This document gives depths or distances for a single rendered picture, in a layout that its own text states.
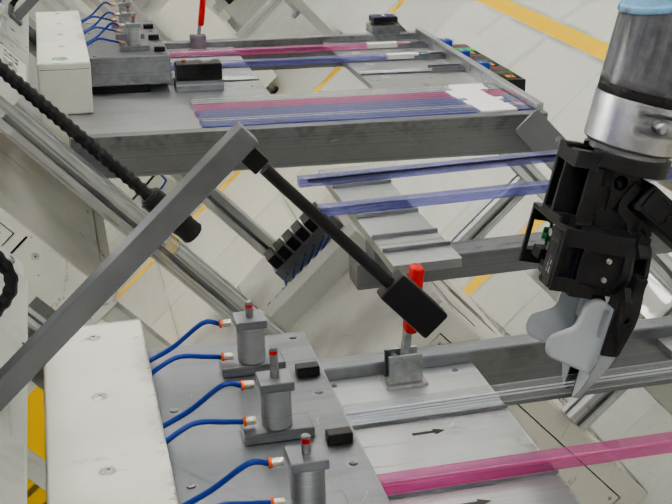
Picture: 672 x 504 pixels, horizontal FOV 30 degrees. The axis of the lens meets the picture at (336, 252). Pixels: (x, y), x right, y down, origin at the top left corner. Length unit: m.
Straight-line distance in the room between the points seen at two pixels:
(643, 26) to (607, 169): 0.12
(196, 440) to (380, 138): 1.03
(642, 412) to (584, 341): 1.49
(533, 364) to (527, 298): 1.87
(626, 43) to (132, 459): 0.48
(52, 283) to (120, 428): 0.99
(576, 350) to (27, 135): 0.95
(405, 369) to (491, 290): 2.08
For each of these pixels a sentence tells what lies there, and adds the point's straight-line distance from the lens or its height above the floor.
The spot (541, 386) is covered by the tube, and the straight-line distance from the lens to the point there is 1.07.
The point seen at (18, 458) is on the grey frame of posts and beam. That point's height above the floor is 1.32.
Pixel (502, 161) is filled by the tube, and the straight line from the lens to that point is 1.52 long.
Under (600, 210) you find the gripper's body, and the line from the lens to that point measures 1.02.
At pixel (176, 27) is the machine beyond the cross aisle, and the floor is 0.52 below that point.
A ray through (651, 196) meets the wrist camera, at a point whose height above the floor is 1.03.
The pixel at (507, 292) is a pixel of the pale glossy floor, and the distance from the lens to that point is 3.10.
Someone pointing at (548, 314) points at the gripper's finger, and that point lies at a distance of 1.08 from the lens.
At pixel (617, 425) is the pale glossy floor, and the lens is 2.55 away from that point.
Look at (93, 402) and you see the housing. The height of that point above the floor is 1.26.
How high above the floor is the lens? 1.56
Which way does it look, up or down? 23 degrees down
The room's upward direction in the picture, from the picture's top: 48 degrees counter-clockwise
